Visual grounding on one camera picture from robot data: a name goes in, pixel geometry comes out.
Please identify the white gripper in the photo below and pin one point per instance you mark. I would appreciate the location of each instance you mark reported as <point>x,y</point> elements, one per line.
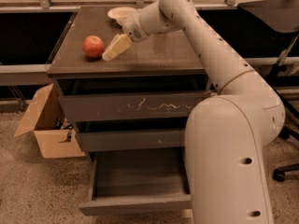
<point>133,27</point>

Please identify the red apple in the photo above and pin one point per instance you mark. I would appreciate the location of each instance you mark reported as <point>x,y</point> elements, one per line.
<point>93,46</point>

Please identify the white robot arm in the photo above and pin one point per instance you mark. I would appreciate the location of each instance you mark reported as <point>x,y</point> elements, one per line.
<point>225,134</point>

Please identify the grey top drawer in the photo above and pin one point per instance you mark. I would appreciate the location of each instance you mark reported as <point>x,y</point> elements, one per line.
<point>117,98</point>

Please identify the grey drawer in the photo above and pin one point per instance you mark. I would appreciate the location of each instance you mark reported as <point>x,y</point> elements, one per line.
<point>117,98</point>
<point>127,134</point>
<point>137,181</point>

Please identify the grey drawer cabinet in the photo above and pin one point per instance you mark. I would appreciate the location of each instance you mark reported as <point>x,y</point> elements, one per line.
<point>159,55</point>

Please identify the grey middle drawer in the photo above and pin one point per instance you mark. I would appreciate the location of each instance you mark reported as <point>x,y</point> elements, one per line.
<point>127,134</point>

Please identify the grey bottom drawer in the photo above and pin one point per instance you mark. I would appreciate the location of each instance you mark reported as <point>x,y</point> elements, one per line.
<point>137,181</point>

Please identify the white bowl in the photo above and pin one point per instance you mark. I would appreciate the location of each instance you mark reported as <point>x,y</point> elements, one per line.
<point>119,14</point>

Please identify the open cardboard box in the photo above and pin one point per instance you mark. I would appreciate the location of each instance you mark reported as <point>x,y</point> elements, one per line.
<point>45,118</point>

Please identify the black rolling stand table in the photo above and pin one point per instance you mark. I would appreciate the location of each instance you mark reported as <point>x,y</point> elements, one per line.
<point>281,16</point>

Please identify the black office chair base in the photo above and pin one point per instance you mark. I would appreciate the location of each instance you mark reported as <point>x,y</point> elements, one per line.
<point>288,155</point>

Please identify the grey window sill rail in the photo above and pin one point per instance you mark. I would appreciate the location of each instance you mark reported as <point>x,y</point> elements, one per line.
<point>36,74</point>

